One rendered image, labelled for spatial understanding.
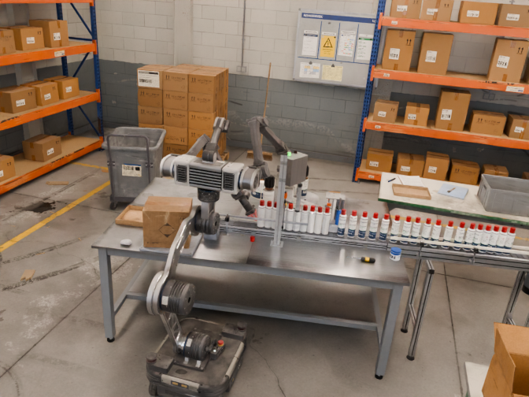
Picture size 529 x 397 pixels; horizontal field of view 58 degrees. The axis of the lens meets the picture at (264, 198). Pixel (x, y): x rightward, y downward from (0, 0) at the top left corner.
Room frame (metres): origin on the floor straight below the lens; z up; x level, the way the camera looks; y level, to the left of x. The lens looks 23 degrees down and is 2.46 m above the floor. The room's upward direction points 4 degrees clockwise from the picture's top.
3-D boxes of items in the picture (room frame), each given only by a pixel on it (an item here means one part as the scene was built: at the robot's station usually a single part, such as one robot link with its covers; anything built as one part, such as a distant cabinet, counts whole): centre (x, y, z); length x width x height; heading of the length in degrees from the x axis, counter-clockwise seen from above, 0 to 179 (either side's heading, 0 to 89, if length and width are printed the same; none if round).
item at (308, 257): (3.34, 0.03, 0.82); 2.10 x 1.31 x 0.02; 85
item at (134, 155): (5.37, 1.56, 0.48); 0.89 x 0.63 x 0.96; 5
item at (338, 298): (3.34, 0.03, 0.40); 2.04 x 1.25 x 0.81; 85
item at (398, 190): (4.23, -1.38, 0.82); 0.34 x 0.24 x 0.03; 82
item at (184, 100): (6.89, 1.25, 0.70); 1.20 x 0.82 x 1.39; 82
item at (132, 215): (3.23, 0.91, 0.85); 0.30 x 0.26 x 0.04; 85
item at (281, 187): (2.99, -0.11, 1.16); 0.04 x 0.04 x 0.67; 85
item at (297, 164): (3.04, -0.18, 1.38); 0.17 x 0.10 x 0.19; 140
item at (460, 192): (4.35, -1.82, 0.81); 0.32 x 0.24 x 0.01; 152
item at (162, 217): (2.91, 0.64, 0.99); 0.30 x 0.24 x 0.27; 94
